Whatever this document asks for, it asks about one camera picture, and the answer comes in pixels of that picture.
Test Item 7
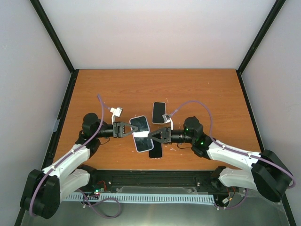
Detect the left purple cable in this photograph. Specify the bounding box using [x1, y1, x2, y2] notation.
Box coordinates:
[30, 94, 111, 217]

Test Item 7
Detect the green led controller board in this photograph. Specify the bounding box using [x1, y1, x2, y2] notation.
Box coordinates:
[92, 180, 107, 195]

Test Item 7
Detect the right black frame post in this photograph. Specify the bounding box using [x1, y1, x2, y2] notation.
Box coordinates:
[237, 0, 287, 73]

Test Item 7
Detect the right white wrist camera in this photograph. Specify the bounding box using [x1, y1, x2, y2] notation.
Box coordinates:
[162, 114, 174, 130]

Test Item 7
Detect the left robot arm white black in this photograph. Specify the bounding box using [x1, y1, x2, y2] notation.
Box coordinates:
[20, 113, 138, 219]

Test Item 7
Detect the purple floor cable loop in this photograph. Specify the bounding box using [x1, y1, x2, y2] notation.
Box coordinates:
[79, 190, 122, 219]

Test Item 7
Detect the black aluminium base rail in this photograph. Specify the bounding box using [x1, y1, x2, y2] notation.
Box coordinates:
[32, 169, 269, 195]

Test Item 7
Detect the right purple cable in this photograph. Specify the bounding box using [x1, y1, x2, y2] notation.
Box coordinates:
[168, 100, 296, 189]

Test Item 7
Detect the left black frame post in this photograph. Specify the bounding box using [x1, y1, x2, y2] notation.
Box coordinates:
[29, 0, 79, 73]

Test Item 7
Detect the purple phone case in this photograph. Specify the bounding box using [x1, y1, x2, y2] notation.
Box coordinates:
[129, 115, 155, 153]

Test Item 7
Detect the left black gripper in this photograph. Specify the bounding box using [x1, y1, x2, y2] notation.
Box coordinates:
[95, 121, 138, 138]

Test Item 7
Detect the light blue cable duct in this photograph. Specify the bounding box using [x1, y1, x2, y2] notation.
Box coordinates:
[63, 193, 215, 204]

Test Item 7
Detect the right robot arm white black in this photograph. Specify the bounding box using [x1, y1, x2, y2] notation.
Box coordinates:
[148, 117, 295, 202]

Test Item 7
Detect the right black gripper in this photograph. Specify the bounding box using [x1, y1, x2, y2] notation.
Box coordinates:
[148, 127, 194, 145]

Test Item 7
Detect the black frame post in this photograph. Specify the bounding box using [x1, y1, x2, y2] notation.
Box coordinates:
[237, 0, 287, 73]
[29, 0, 79, 73]

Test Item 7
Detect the black phone pink edge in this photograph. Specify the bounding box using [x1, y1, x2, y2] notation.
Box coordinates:
[148, 143, 163, 159]

